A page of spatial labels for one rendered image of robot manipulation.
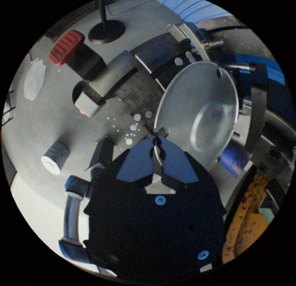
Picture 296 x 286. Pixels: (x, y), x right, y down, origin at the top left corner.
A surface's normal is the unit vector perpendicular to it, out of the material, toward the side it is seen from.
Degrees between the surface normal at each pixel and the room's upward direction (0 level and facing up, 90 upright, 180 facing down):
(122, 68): 0
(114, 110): 0
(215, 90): 2
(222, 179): 90
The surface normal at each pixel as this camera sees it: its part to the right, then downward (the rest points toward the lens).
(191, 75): 0.26, 0.44
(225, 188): -0.63, -0.57
